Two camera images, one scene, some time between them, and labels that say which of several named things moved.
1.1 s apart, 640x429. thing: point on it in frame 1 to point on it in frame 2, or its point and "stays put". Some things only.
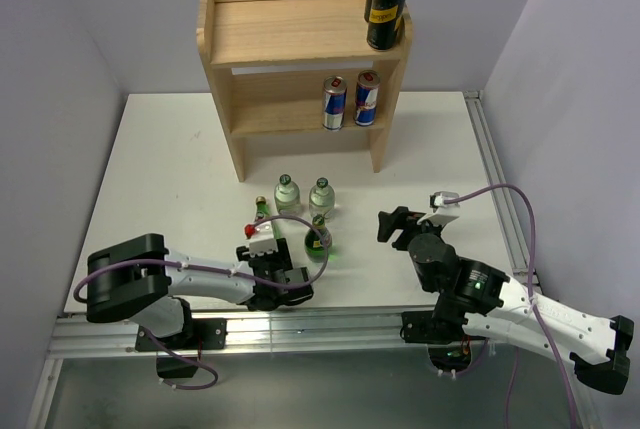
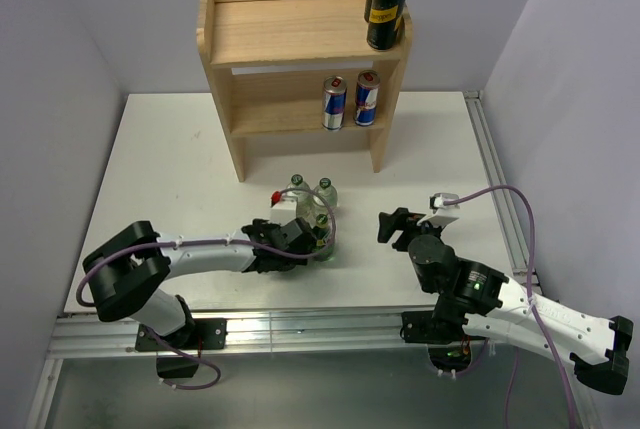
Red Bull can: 365,106 stays put
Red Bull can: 334,94 stays put
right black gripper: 400,218 stays put
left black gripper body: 272,259 to 289,259
